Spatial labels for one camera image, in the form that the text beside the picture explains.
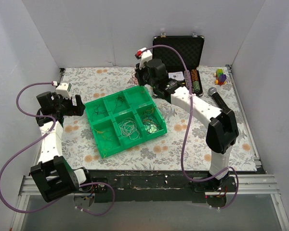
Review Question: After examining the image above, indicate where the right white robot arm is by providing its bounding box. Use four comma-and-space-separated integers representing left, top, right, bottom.
135, 59, 239, 191

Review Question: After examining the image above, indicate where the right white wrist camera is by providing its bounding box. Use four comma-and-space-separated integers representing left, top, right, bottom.
135, 47, 153, 69

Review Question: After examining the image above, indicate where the black handheld microphone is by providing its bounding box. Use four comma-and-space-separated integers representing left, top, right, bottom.
208, 87, 231, 115

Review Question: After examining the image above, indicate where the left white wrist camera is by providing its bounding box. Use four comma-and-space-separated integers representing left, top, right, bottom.
52, 81, 72, 100

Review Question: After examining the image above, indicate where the floral table mat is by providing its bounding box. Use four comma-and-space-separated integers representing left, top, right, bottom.
62, 67, 259, 172

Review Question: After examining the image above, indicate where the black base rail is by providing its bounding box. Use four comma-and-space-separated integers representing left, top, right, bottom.
65, 165, 244, 204

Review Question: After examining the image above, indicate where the black poker chip case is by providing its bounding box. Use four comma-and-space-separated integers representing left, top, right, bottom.
152, 32, 205, 96

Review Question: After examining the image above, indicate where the yellow wire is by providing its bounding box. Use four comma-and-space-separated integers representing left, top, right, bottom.
93, 128, 114, 157

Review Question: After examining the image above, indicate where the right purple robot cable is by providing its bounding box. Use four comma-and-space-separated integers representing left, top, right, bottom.
144, 45, 239, 209

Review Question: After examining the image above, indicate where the purple wire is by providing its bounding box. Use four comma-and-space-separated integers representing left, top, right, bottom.
91, 104, 108, 120

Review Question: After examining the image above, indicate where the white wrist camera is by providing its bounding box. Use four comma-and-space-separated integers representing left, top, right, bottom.
135, 47, 153, 69
52, 81, 72, 100

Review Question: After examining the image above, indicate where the green compartment tray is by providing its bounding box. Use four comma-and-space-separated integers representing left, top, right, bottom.
85, 86, 167, 158

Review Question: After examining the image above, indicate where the striped black white wire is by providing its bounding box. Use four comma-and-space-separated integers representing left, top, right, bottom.
113, 95, 126, 113

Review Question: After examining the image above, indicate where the colourful toy block train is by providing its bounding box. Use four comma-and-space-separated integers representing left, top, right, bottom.
213, 69, 227, 86

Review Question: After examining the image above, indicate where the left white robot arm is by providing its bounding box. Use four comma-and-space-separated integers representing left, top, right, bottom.
30, 90, 93, 202

